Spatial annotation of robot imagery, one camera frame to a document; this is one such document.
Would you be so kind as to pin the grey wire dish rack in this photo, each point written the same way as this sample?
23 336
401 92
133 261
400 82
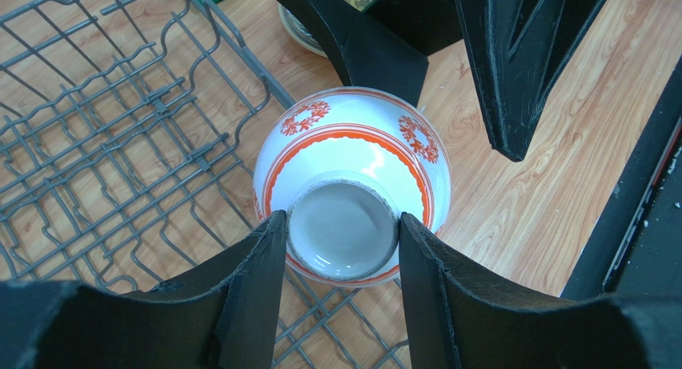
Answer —
129 135

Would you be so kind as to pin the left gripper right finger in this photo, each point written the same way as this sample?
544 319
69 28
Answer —
459 314

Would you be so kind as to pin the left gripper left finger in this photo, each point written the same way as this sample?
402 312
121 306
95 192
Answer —
222 313

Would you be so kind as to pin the white orange patterned bowl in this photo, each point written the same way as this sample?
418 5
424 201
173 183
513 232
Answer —
344 164

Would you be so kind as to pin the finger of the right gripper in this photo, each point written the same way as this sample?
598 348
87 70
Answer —
362 51
517 50

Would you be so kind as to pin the light blue flower plate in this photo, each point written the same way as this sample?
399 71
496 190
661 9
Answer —
298 32

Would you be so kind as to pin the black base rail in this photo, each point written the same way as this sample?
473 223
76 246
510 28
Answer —
611 237

